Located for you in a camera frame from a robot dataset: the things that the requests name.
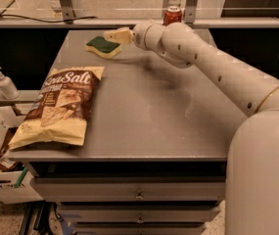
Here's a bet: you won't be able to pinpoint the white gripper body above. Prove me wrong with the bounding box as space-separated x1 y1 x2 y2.
133 21 164 54

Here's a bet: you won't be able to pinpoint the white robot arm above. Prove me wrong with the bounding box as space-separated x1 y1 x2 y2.
104 21 279 235

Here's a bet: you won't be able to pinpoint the brown sea salt chip bag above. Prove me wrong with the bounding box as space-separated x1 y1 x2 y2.
9 67 105 150

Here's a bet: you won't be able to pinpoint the green yellow sponge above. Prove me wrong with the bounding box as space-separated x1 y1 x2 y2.
85 36 121 59

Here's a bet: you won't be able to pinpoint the red soda can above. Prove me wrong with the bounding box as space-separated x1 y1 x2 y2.
163 6 182 25

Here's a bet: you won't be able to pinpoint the grey drawer cabinet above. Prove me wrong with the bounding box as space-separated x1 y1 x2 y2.
9 30 245 235

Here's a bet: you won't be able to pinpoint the white pump soap bottle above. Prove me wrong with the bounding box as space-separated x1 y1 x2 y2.
0 68 19 99

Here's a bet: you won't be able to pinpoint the green stick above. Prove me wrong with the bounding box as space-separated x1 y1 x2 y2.
14 167 28 188

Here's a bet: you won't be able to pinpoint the snack packets in box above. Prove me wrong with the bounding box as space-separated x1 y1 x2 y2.
0 127 23 172

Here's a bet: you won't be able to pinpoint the white cardboard box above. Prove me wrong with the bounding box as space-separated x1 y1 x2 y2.
0 106 42 204

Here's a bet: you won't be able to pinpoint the black cable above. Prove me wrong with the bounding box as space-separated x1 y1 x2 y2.
0 0 98 24

